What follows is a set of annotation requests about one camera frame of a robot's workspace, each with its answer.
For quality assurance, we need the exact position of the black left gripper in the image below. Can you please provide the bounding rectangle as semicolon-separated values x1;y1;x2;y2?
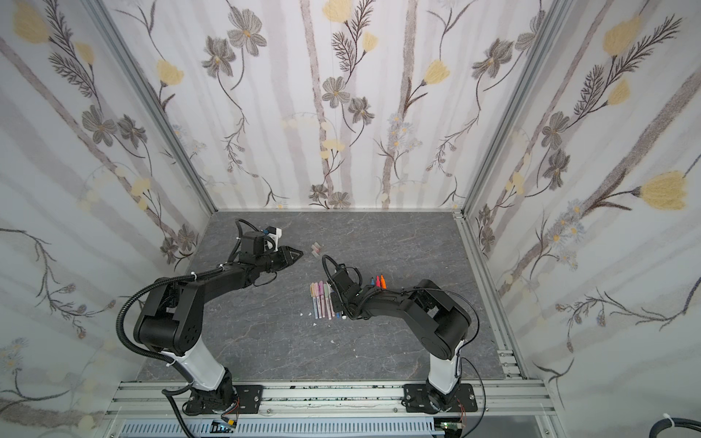
256;245;305;274

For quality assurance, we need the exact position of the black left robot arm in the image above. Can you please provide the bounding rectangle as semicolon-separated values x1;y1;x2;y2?
115;219;303;416

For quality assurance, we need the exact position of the pink pastel pen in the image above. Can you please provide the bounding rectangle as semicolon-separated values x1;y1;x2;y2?
315;281;324;319

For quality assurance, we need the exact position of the yellow pastel pen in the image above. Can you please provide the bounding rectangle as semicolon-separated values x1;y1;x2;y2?
310;283;319;319

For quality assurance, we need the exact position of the small circuit board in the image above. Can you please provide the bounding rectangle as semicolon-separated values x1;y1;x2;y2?
210;419;237;434

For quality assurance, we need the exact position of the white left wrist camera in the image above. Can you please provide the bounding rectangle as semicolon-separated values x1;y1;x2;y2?
263;226;283;249

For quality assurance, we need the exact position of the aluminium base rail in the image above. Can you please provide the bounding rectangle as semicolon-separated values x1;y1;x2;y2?
98;380;565;437

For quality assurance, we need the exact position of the white cable duct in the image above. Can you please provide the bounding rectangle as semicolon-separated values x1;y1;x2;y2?
119;418;445;438

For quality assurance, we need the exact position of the black cable loop corner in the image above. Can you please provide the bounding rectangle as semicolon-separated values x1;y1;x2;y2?
648;416;701;438

